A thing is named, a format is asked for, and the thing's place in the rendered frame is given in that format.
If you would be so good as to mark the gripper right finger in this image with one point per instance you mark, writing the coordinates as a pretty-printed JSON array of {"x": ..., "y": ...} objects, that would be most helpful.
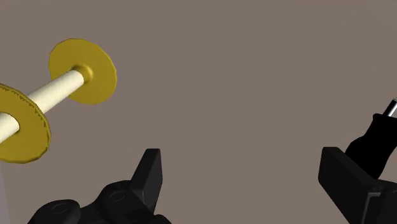
[{"x": 350, "y": 186}]

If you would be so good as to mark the gold and cream spool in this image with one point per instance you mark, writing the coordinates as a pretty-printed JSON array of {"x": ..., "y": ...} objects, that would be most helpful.
[{"x": 52, "y": 93}]

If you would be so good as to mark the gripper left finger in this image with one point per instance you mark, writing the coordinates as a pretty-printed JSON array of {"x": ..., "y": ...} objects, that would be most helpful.
[{"x": 141, "y": 189}]

